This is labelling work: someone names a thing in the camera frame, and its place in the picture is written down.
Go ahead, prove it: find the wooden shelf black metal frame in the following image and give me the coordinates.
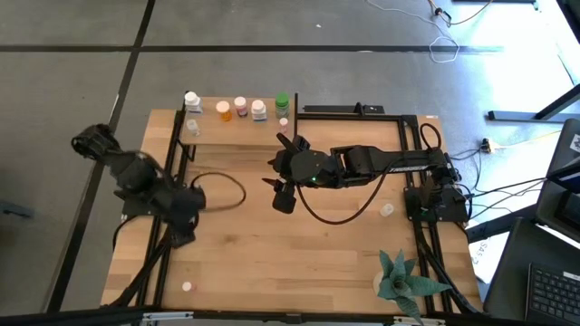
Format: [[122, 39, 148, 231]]
[[174, 92, 300, 165]]

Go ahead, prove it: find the black aluminium table frame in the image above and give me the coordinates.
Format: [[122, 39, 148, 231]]
[[101, 108, 481, 316]]

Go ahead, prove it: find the black rear bracket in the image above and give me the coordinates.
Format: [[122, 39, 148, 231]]
[[302, 101, 386, 115]]

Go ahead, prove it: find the black metal stand leg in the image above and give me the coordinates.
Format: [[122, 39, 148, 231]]
[[487, 83, 580, 123]]

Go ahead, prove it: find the black laptop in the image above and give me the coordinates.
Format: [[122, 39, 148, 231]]
[[482, 216, 580, 326]]

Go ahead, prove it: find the black front crossbar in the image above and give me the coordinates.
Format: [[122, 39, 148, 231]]
[[0, 305, 499, 326]]

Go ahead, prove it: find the black monitor with sticker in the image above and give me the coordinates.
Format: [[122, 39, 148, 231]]
[[536, 118, 580, 244]]

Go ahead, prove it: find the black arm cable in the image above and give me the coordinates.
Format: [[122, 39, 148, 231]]
[[188, 170, 248, 213], [295, 167, 396, 226]]

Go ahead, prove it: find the white medicine bottle blue label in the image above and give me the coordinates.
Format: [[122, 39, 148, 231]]
[[183, 91, 204, 114], [250, 99, 268, 122]]

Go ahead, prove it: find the green cap medicine bottle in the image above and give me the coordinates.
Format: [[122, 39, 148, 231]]
[[274, 91, 291, 120]]

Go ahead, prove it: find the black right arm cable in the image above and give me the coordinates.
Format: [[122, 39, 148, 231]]
[[295, 167, 396, 226]]

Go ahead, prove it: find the white paper sheet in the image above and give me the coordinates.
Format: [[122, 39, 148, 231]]
[[469, 235, 494, 285]]

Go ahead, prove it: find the orange pill bottle white cap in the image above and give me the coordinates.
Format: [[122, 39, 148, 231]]
[[215, 100, 233, 122]]

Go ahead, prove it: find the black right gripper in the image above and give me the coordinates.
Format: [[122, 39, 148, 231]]
[[261, 132, 312, 215]]

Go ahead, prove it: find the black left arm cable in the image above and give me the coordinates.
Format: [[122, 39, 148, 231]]
[[188, 170, 248, 213]]

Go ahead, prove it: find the green plant in white pot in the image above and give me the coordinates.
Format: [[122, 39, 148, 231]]
[[372, 248, 454, 326]]

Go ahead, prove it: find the white floor cable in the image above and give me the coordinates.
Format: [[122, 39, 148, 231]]
[[365, 0, 461, 64]]

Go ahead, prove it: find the grey table foot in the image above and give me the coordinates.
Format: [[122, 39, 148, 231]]
[[0, 198, 35, 219]]

